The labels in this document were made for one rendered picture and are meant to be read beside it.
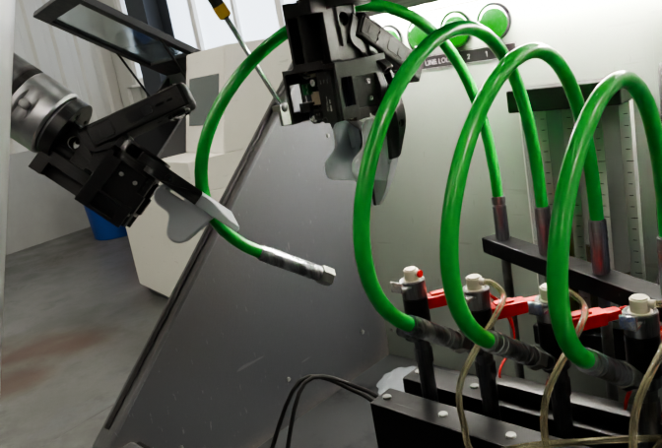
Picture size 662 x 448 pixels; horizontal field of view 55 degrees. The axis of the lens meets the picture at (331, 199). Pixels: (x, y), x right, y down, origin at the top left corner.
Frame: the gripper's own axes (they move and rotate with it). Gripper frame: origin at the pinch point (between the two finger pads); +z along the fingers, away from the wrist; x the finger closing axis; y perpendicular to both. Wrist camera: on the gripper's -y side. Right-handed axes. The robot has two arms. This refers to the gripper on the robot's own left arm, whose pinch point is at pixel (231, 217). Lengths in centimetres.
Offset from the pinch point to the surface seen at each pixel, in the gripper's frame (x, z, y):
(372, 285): 17.8, 13.0, -1.7
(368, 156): 18.5, 6.7, -10.3
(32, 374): -302, -46, 129
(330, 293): -35.9, 20.0, 1.2
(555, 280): 30.1, 20.2, -8.2
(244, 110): -286, -32, -55
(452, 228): 24.6, 14.1, -8.1
